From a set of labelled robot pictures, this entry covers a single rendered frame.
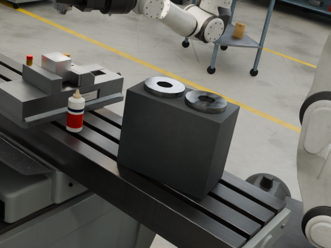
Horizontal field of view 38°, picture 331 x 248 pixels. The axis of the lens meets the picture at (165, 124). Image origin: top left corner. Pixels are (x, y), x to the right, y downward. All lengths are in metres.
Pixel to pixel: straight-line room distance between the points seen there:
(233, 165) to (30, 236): 2.01
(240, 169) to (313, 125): 1.76
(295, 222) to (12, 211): 0.94
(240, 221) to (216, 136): 0.18
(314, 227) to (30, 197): 0.80
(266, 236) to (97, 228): 0.64
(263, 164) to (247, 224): 2.21
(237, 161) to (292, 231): 1.54
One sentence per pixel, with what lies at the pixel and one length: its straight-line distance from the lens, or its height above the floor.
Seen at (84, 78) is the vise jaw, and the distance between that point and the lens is 1.29.
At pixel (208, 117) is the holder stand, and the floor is 1.11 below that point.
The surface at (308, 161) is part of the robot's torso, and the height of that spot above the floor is 0.88.
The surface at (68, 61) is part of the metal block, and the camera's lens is 1.28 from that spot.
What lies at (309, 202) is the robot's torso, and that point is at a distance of 1.50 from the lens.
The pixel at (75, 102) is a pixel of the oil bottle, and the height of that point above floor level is 1.00.
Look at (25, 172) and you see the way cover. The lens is 1.14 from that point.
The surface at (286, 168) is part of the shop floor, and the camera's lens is 3.25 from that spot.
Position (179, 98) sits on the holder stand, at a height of 1.11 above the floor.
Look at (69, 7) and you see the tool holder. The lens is 1.22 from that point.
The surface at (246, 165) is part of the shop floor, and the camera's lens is 3.13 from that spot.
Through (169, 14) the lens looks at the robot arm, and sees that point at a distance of 1.38.
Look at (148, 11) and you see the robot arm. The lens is 1.29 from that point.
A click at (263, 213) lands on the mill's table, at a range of 1.05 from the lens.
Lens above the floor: 1.49
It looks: 26 degrees down
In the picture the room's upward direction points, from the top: 10 degrees clockwise
